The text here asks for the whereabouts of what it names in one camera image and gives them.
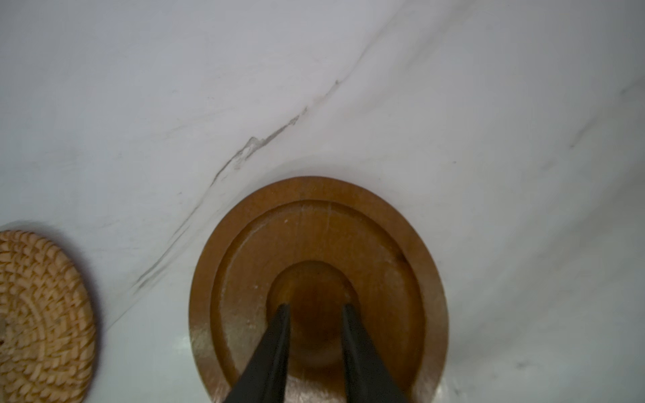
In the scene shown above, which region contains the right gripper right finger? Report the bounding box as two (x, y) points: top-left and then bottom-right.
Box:
(341, 304), (407, 403)

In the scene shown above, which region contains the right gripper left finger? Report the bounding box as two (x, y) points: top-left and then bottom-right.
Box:
(224, 304), (291, 403)

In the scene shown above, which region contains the brown wooden round coaster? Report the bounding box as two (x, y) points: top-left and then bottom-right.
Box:
(189, 176), (448, 402)

